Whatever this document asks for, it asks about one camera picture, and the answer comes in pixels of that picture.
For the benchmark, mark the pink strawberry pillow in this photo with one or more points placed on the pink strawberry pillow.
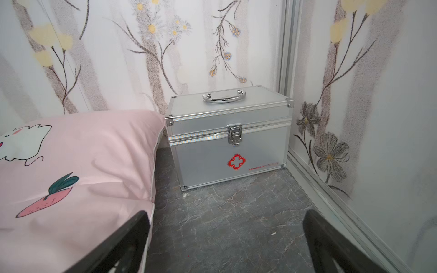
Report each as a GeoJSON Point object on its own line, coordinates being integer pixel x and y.
{"type": "Point", "coordinates": [69, 182]}

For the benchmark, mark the silver aluminium first aid case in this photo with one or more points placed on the silver aluminium first aid case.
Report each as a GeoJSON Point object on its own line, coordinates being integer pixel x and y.
{"type": "Point", "coordinates": [225, 135]}

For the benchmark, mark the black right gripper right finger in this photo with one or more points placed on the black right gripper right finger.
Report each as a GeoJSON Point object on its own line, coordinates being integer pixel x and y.
{"type": "Point", "coordinates": [329, 249]}

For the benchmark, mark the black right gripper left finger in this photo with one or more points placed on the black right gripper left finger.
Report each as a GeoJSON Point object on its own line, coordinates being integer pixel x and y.
{"type": "Point", "coordinates": [121, 252]}

